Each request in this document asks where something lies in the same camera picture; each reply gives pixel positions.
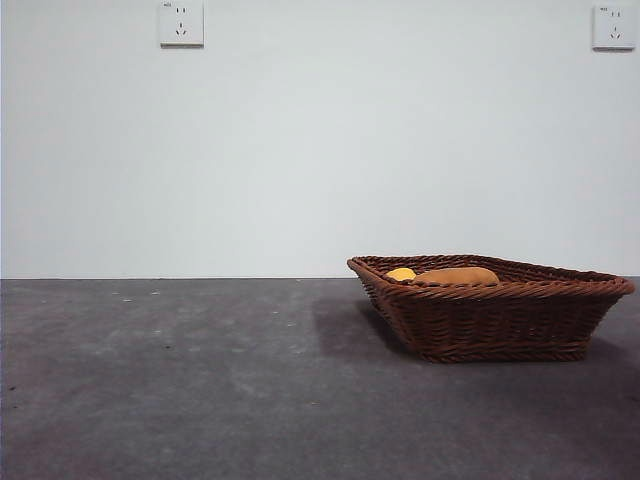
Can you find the brown wicker basket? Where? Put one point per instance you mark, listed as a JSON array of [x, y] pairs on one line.
[[500, 320]]

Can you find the brown potato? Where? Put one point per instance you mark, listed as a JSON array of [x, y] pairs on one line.
[[457, 276]]

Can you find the yellow corn cob piece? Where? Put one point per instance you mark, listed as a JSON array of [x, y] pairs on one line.
[[400, 274]]

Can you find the white wall power socket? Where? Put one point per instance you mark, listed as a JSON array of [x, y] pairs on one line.
[[615, 28], [181, 25]]

